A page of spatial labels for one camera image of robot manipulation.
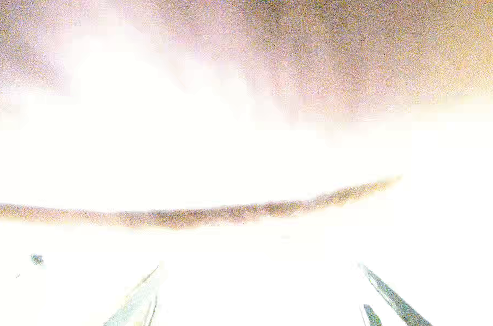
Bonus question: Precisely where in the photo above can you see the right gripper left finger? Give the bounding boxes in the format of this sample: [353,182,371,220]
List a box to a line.
[103,265,161,326]

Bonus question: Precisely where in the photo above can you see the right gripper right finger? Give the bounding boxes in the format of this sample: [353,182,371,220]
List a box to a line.
[358,264,432,326]

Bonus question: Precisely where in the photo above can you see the dark brown long pants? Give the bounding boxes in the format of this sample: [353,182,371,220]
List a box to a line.
[0,1,493,229]

